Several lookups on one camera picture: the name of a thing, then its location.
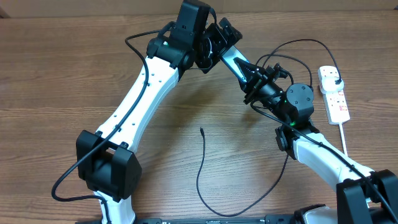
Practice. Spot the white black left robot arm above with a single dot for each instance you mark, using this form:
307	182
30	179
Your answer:
107	159

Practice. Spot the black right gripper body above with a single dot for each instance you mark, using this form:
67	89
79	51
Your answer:
264	89

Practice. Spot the white power strip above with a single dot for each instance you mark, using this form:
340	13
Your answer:
335	103

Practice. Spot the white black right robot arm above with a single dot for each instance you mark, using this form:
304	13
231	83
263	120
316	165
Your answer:
362	194

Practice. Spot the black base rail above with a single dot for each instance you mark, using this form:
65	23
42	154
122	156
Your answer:
268	219

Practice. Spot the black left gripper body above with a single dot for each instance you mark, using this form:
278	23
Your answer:
211	45

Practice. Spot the blue screen smartphone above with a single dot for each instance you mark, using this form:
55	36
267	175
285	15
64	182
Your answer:
228	59

